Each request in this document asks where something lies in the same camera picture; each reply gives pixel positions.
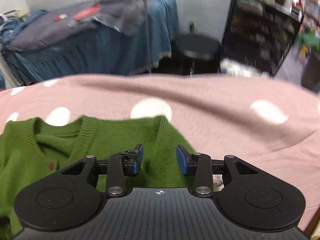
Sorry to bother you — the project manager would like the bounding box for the grey towel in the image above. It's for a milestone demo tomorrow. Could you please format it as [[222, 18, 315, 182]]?
[[95, 0, 165, 35]]

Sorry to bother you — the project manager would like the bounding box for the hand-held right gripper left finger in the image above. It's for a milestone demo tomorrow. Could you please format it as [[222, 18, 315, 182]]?
[[60, 144, 144, 196]]

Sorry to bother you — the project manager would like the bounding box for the green potted plant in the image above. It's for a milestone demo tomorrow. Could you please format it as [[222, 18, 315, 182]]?
[[297, 27, 320, 53]]

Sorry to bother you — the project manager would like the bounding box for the dark grey bed cover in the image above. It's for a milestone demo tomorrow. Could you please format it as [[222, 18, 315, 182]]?
[[9, 0, 165, 53]]

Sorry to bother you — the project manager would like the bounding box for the grey planter box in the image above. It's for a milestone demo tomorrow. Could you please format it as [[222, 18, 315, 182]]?
[[301, 49, 320, 93]]

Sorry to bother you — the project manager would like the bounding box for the white bundle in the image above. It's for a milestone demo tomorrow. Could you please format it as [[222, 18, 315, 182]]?
[[220, 58, 269, 78]]

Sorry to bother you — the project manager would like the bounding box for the pink polka dot blanket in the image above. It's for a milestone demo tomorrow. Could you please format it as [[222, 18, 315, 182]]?
[[0, 74, 320, 235]]

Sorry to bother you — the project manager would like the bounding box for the bed with blue skirt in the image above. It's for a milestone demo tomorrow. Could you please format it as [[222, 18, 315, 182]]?
[[0, 0, 179, 83]]

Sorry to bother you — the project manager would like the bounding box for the pink cloth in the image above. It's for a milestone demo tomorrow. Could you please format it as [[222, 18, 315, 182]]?
[[74, 4, 100, 22]]

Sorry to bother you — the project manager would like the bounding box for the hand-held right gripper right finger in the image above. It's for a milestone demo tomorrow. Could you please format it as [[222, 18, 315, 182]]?
[[176, 144, 259, 196]]

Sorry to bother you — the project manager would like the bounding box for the black shelf trolley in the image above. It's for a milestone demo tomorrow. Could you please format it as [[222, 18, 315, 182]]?
[[221, 0, 304, 77]]

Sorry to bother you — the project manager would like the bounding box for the black round stool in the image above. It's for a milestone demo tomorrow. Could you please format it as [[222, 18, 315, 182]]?
[[172, 32, 222, 75]]

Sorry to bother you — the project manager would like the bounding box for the green knit sweater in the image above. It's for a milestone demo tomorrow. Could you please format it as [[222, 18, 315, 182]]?
[[0, 115, 198, 239]]

